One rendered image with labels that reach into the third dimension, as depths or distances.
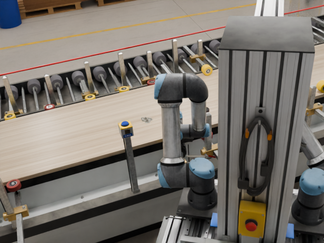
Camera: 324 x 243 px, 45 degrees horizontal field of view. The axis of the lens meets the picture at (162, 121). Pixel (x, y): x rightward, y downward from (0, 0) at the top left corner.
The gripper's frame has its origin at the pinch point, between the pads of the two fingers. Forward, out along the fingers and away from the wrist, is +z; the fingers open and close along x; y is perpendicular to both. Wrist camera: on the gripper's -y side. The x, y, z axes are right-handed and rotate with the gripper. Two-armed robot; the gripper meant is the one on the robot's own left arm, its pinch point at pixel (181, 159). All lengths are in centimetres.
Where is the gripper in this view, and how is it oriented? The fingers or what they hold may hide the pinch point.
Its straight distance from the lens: 241.1
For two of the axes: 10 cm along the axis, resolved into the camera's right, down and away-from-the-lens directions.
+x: 6.3, 4.0, -6.6
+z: 0.8, 8.2, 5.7
